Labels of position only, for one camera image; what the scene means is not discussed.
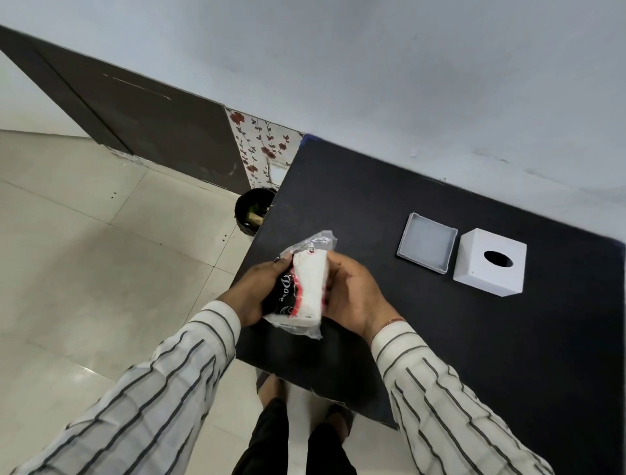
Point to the person's right hand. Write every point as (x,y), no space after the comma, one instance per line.
(354,293)

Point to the person's right forearm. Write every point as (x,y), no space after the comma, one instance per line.
(447,406)

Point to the white square box lid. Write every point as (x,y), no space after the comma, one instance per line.
(426,242)

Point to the person's right foot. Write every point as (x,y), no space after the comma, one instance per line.
(340,418)

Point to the person's legs in black trousers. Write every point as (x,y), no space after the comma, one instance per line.
(293,445)

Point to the floral patterned panel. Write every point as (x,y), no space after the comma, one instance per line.
(261,147)

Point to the person's left forearm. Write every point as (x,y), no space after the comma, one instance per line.
(142,396)

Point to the black waste bin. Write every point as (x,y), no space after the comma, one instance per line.
(252,210)

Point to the dark brown door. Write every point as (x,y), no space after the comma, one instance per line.
(142,122)

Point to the person's left hand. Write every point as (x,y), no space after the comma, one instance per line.
(247,292)

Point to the person's right thumb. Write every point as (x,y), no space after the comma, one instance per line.
(342,266)

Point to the white cube tissue box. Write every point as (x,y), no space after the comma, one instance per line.
(490,263)

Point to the plastic-wrapped tissue pack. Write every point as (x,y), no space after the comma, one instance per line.
(303,288)

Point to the person's left thumb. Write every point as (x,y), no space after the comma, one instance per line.
(278,266)

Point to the person's left foot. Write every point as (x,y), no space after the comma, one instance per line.
(270,386)

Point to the person's foot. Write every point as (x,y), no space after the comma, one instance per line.
(340,418)
(270,386)

